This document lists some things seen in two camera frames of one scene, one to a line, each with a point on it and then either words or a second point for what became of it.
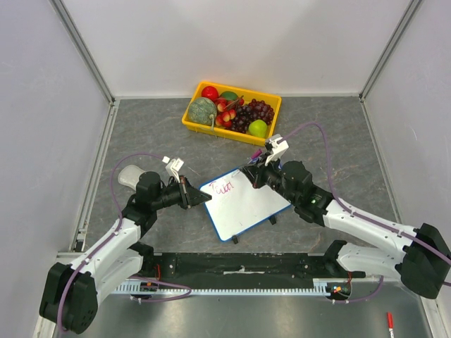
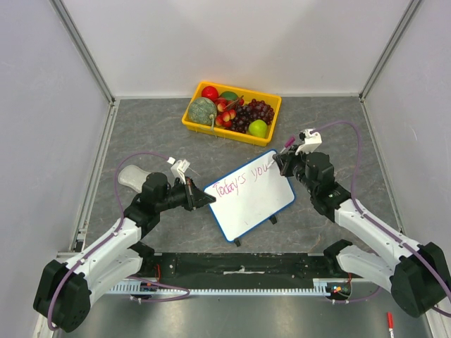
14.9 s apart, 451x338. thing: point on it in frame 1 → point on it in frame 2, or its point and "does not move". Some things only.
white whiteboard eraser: (130, 174) does not move
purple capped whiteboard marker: (255, 156) → (289, 141)
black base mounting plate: (241, 267) does not move
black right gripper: (258, 173) → (288, 165)
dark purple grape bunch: (254, 110) does not move
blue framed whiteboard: (236, 205) does not move
